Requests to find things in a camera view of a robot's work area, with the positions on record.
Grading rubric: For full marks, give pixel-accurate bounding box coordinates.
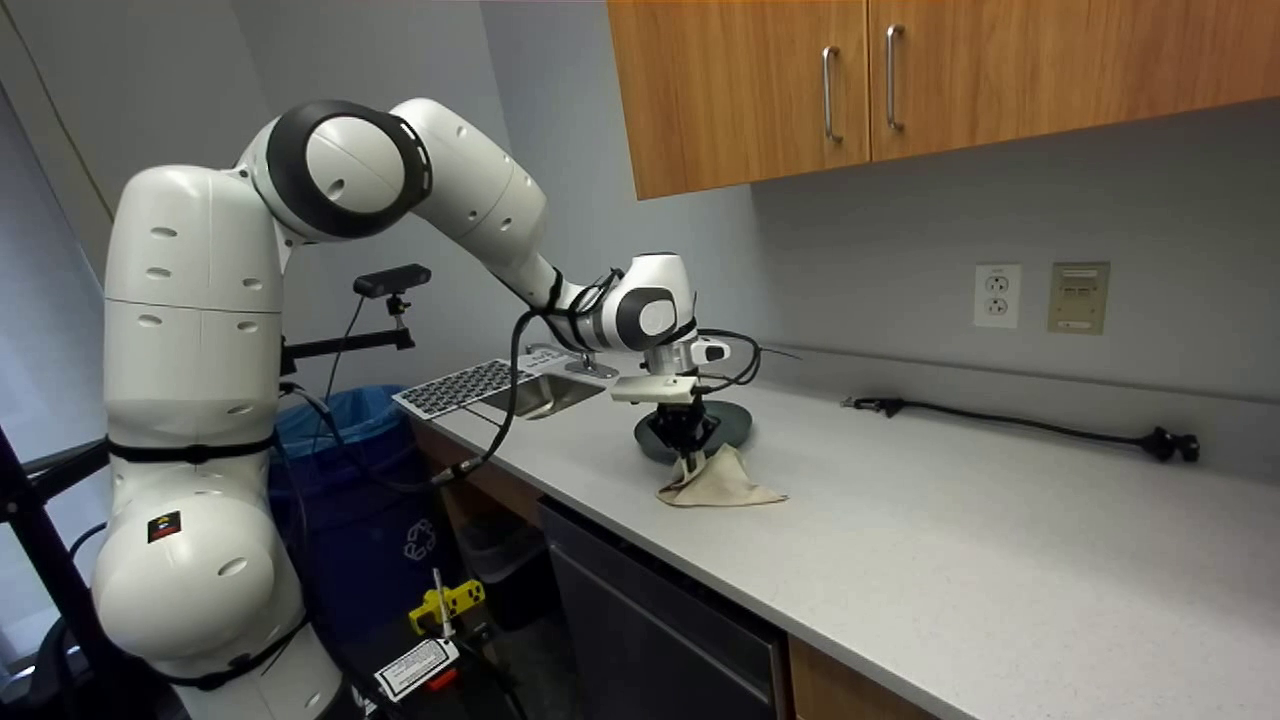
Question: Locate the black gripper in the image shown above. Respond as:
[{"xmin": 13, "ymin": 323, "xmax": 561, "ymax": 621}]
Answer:
[{"xmin": 649, "ymin": 401, "xmax": 715, "ymax": 487}]

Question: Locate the beige cloth towel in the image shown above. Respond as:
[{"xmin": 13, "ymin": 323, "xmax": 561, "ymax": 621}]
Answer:
[{"xmin": 657, "ymin": 443, "xmax": 791, "ymax": 510}]

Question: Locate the dark green round plate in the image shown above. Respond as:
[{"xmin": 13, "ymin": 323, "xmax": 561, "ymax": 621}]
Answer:
[{"xmin": 632, "ymin": 396, "xmax": 757, "ymax": 467}]

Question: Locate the black dishwasher front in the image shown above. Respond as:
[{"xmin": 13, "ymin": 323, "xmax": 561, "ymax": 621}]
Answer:
[{"xmin": 537, "ymin": 496, "xmax": 791, "ymax": 720}]

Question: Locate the wooden base cabinet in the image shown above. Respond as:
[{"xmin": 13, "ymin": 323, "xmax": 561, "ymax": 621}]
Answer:
[{"xmin": 784, "ymin": 637, "xmax": 935, "ymax": 720}]

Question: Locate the yellow clamp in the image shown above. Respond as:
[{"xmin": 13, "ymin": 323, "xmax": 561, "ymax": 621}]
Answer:
[{"xmin": 404, "ymin": 571, "xmax": 494, "ymax": 639}]

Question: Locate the blue recycling bin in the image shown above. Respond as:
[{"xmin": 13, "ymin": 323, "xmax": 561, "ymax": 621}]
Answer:
[{"xmin": 265, "ymin": 378, "xmax": 473, "ymax": 644}]

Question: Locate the white labelled box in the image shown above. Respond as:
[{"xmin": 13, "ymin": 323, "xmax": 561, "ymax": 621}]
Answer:
[{"xmin": 372, "ymin": 637, "xmax": 463, "ymax": 709}]

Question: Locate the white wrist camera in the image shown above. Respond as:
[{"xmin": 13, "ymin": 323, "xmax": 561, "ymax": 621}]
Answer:
[{"xmin": 607, "ymin": 372, "xmax": 703, "ymax": 407}]

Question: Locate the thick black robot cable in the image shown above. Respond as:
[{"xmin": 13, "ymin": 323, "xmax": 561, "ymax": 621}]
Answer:
[{"xmin": 453, "ymin": 303, "xmax": 764, "ymax": 484}]

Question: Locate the black stereo camera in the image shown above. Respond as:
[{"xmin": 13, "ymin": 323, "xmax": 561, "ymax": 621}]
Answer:
[{"xmin": 353, "ymin": 259, "xmax": 436, "ymax": 303}]

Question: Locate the black power cord with plug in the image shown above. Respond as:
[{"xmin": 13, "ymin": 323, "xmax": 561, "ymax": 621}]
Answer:
[{"xmin": 844, "ymin": 392, "xmax": 1203, "ymax": 467}]

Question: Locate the white wall outlet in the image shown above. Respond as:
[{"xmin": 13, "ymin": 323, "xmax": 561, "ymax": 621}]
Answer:
[{"xmin": 973, "ymin": 259, "xmax": 1024, "ymax": 331}]

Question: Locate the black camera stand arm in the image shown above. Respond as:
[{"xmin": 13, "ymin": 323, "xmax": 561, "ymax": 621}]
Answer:
[{"xmin": 277, "ymin": 293, "xmax": 420, "ymax": 378}]

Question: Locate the silver cabinet door handle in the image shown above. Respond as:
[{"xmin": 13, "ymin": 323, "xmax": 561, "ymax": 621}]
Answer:
[
  {"xmin": 882, "ymin": 18, "xmax": 911, "ymax": 137},
  {"xmin": 817, "ymin": 41, "xmax": 850, "ymax": 149}
]

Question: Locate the beige wall plate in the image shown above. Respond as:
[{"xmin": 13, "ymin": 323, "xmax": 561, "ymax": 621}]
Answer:
[{"xmin": 1043, "ymin": 255, "xmax": 1112, "ymax": 337}]

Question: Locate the wooden wall cabinet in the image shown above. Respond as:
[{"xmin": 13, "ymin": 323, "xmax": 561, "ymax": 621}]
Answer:
[{"xmin": 603, "ymin": 0, "xmax": 1280, "ymax": 205}]

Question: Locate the black metal frame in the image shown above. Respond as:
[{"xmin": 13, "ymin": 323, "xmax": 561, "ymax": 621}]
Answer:
[{"xmin": 0, "ymin": 425, "xmax": 153, "ymax": 720}]

